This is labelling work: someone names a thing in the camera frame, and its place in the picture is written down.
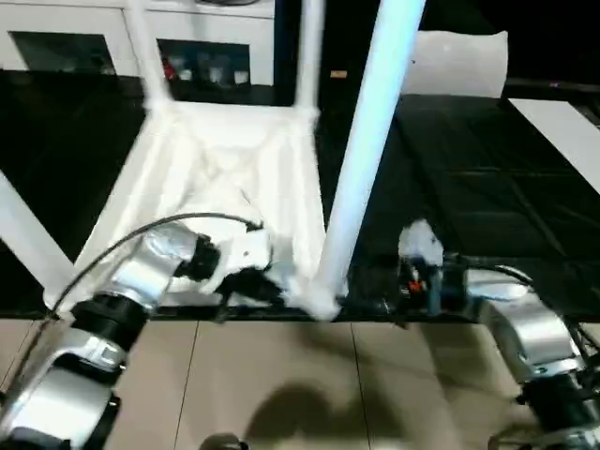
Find white plastic table top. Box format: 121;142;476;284
42;101;351;323

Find white plastic table leg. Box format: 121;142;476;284
294;0;327;119
313;0;428;301
122;0;175;119
0;169;77;298

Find black work mat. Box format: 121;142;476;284
0;70;600;326

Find black robot foot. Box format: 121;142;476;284
201;434;250;450

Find white plastic bag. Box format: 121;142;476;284
401;30;511;98

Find white cabinet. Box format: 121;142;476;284
0;0;278;88

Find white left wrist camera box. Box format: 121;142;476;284
207;223;274;294

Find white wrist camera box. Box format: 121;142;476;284
207;223;274;294
397;220;444;269

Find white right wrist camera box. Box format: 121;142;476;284
397;220;444;269

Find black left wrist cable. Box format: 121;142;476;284
0;214;266;397

